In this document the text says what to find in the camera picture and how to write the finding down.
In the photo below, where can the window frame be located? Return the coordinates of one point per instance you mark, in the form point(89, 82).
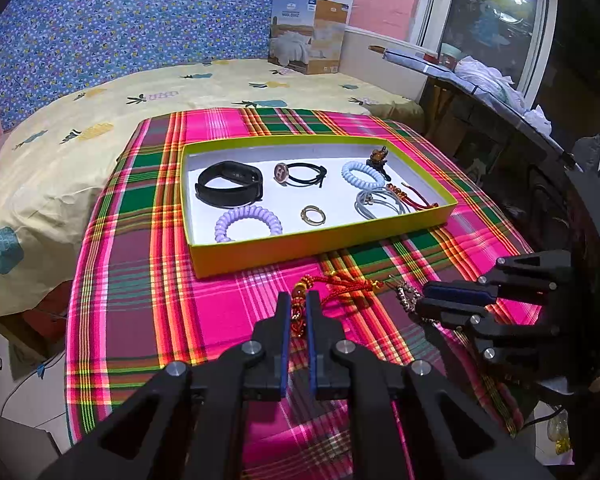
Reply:
point(514, 36)

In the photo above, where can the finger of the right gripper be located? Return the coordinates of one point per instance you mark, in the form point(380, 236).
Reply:
point(449, 314)
point(462, 292)

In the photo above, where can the red orange beaded knot charm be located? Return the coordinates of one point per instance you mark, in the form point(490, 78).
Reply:
point(338, 285)

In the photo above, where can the pink plaid tablecloth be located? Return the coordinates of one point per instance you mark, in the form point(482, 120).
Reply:
point(136, 303)

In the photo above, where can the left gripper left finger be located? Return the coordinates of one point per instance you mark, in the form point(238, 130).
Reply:
point(266, 374)

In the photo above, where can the bedding set cardboard box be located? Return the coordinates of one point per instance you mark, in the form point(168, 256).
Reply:
point(307, 35)

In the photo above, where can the blue floral headboard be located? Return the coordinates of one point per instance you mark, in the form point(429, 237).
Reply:
point(51, 48)

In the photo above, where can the red knot tassel charm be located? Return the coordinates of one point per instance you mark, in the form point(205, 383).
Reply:
point(413, 199)

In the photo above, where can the white crumpled cloth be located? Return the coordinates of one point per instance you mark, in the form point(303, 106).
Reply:
point(491, 80)

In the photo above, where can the green shallow cardboard tray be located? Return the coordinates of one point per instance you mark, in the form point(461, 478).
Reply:
point(308, 207)

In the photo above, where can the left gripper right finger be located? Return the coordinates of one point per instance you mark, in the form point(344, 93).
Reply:
point(328, 376)

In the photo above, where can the yellow pineapple bed sheet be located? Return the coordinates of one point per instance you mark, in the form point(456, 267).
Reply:
point(55, 163)

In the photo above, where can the black fitness band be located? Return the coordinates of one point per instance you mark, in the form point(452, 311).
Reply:
point(230, 184)

